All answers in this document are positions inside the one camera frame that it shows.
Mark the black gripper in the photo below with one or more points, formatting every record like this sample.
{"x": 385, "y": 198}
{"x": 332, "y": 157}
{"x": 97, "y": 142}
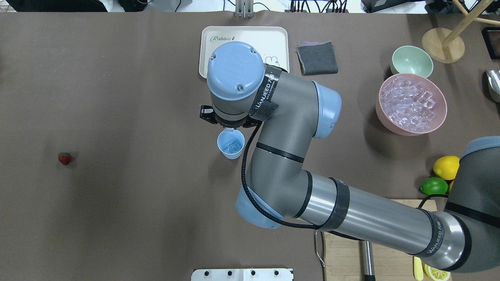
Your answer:
{"x": 207, "y": 114}

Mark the red strawberry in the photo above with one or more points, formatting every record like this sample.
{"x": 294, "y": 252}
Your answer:
{"x": 64, "y": 158}

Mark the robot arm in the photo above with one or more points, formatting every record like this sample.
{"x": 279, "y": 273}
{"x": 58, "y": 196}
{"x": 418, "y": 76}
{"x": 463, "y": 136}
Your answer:
{"x": 291, "y": 111}

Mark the light blue plastic cup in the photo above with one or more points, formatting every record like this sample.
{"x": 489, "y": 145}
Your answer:
{"x": 231, "y": 143}

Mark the pink bowl of ice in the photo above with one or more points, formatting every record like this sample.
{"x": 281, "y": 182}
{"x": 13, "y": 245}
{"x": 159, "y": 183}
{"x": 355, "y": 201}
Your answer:
{"x": 410, "y": 105}

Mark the wooden cup stand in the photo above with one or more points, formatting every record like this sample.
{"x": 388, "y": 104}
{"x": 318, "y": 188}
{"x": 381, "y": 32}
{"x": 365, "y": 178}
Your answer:
{"x": 446, "y": 46}

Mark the steel ice scoop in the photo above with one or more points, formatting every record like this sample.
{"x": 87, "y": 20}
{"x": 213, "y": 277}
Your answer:
{"x": 493, "y": 80}

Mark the cream rabbit tray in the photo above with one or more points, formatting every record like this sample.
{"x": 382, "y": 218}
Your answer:
{"x": 270, "y": 42}

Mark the grey folded cloth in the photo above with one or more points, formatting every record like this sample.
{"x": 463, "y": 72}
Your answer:
{"x": 317, "y": 58}

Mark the wooden cutting board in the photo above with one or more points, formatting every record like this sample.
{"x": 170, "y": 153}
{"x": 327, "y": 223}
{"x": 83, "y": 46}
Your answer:
{"x": 340, "y": 260}

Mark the green empty bowl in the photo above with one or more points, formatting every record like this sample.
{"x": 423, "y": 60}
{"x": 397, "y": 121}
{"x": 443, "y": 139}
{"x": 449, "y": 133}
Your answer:
{"x": 411, "y": 59}

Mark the steel muddler black tip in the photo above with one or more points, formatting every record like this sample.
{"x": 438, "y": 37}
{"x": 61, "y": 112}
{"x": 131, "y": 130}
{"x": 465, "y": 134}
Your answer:
{"x": 367, "y": 261}

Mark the green lime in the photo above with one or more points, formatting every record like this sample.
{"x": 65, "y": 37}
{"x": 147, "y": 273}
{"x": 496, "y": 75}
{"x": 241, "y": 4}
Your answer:
{"x": 434, "y": 185}

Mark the yellow plastic knife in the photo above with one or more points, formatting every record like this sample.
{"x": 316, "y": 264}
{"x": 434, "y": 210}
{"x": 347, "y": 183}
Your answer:
{"x": 418, "y": 269}

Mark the lemon slice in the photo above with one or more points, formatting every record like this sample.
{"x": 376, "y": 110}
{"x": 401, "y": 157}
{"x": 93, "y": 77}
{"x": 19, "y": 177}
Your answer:
{"x": 436, "y": 274}

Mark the black glass tray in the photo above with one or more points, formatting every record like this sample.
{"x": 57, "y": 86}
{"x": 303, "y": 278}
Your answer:
{"x": 491, "y": 37}

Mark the aluminium frame post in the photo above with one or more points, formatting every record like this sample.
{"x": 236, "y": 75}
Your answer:
{"x": 244, "y": 8}

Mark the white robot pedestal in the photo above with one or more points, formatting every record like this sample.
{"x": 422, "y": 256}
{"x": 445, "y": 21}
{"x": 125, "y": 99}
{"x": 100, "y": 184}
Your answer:
{"x": 250, "y": 274}

